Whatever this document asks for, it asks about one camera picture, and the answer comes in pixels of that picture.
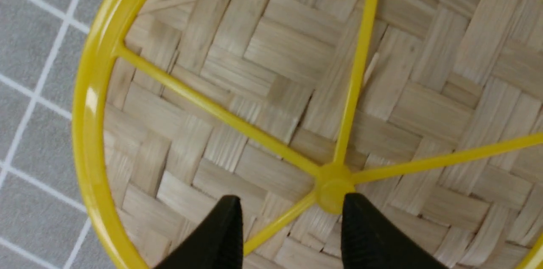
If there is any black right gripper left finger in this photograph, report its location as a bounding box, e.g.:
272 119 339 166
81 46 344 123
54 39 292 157
156 194 243 269

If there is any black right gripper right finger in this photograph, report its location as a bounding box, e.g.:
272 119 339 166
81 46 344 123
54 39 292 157
341 192 446 269

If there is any yellow-rimmed woven bamboo lid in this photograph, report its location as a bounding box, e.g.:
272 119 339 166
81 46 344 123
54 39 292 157
73 0 542 269

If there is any grey white-checked tablecloth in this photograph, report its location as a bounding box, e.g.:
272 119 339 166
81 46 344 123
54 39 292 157
1 0 115 269

